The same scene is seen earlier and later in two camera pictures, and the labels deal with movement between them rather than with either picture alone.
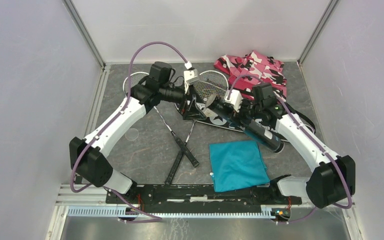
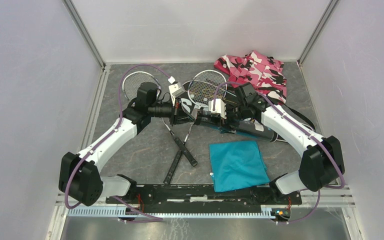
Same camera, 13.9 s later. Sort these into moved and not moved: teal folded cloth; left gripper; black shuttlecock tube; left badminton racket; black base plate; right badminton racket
Moved: black shuttlecock tube; left gripper
Not moved: left badminton racket; black base plate; teal folded cloth; right badminton racket
